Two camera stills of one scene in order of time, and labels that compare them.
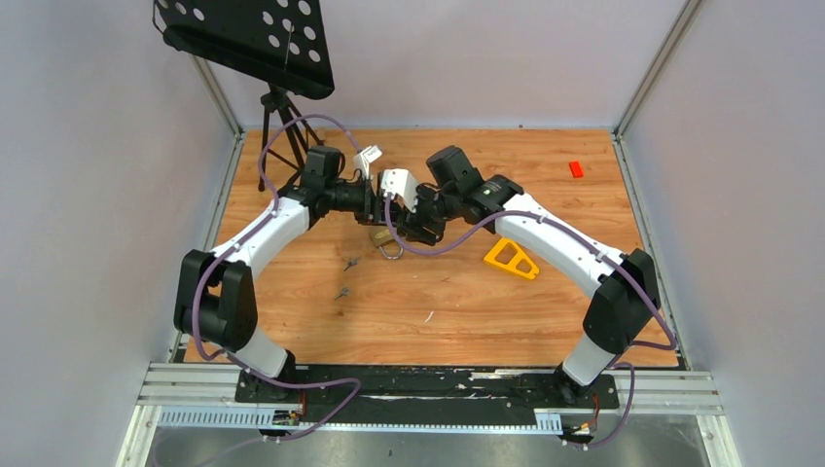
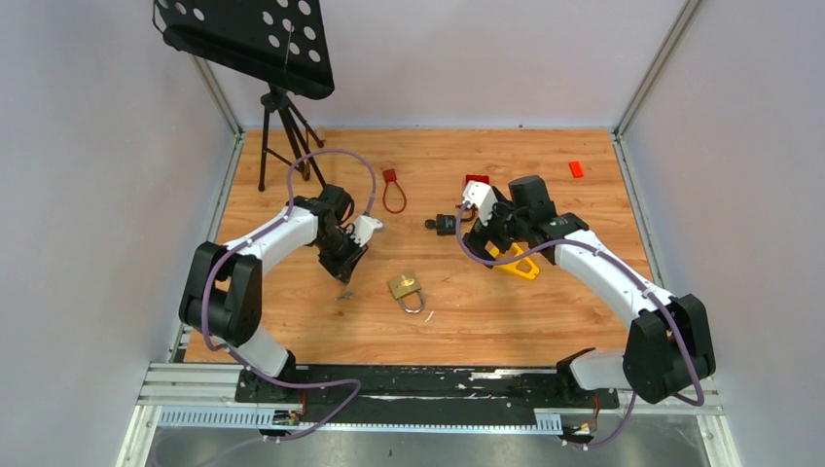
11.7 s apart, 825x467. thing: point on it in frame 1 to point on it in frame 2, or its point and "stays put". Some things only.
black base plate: [353, 397] stays put
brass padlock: [383, 236] to [407, 285]
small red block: [576, 169] stays put
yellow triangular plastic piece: [491, 256] stays put
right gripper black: [415, 225] to [477, 237]
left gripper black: [374, 212] to [342, 270]
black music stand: [280, 44] stays put
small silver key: [344, 291] stays put
